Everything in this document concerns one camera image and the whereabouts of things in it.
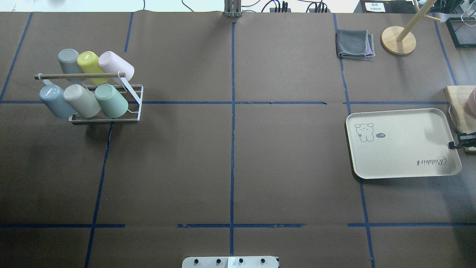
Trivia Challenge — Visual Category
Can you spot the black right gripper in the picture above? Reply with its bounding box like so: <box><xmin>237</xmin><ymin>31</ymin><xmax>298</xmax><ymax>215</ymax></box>
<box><xmin>448</xmin><ymin>132</ymin><xmax>476</xmax><ymax>150</ymax></box>

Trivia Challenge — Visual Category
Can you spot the beige rabbit tray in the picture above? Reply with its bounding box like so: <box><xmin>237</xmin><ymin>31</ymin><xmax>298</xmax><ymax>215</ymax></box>
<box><xmin>345</xmin><ymin>108</ymin><xmax>462</xmax><ymax>179</ymax></box>

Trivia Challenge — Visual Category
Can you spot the green cup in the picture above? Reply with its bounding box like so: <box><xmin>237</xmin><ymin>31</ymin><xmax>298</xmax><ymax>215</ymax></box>
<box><xmin>94</xmin><ymin>84</ymin><xmax>129</xmax><ymax>118</ymax></box>

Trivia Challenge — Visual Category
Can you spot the black square tray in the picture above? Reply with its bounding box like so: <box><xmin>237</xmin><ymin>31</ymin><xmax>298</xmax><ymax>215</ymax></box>
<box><xmin>446</xmin><ymin>17</ymin><xmax>476</xmax><ymax>48</ymax></box>

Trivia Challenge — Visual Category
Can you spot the pink cup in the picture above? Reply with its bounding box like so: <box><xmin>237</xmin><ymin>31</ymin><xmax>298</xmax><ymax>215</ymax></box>
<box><xmin>98</xmin><ymin>51</ymin><xmax>135</xmax><ymax>81</ymax></box>

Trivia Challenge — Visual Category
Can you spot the beige cup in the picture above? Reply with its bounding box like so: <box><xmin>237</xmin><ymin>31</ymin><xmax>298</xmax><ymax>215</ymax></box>
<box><xmin>63</xmin><ymin>84</ymin><xmax>101</xmax><ymax>118</ymax></box>

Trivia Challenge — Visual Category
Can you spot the yellow cup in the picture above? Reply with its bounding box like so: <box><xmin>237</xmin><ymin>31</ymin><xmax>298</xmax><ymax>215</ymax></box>
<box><xmin>77</xmin><ymin>51</ymin><xmax>109</xmax><ymax>85</ymax></box>

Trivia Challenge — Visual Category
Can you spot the grey cup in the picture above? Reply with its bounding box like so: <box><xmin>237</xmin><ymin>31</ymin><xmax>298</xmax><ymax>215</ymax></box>
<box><xmin>57</xmin><ymin>48</ymin><xmax>83</xmax><ymax>74</ymax></box>

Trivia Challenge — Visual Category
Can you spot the blue-grey cup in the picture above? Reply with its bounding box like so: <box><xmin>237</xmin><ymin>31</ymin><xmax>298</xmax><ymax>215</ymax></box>
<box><xmin>39</xmin><ymin>84</ymin><xmax>76</xmax><ymax>118</ymax></box>

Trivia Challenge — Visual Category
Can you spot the wooden cutting board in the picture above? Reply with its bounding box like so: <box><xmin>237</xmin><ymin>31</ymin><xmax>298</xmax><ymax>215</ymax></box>
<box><xmin>444</xmin><ymin>85</ymin><xmax>476</xmax><ymax>134</ymax></box>

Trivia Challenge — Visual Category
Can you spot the wooden stand with round base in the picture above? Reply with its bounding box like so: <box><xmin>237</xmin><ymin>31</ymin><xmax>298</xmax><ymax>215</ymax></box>
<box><xmin>380</xmin><ymin>0</ymin><xmax>442</xmax><ymax>55</ymax></box>

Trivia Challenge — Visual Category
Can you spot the grey folded cloth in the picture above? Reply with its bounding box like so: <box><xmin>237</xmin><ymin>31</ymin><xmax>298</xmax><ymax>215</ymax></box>
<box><xmin>335</xmin><ymin>29</ymin><xmax>376</xmax><ymax>61</ymax></box>

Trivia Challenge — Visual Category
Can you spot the aluminium frame post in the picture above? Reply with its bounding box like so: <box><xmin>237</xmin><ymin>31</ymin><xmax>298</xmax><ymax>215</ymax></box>
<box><xmin>224</xmin><ymin>0</ymin><xmax>242</xmax><ymax>17</ymax></box>

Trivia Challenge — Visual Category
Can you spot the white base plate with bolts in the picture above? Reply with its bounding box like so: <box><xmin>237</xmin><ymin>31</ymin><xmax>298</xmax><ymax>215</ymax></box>
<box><xmin>181</xmin><ymin>256</ymin><xmax>280</xmax><ymax>268</ymax></box>

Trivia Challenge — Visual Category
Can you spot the white wire cup rack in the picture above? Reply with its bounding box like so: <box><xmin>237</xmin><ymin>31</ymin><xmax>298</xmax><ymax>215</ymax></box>
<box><xmin>35</xmin><ymin>72</ymin><xmax>144</xmax><ymax>124</ymax></box>

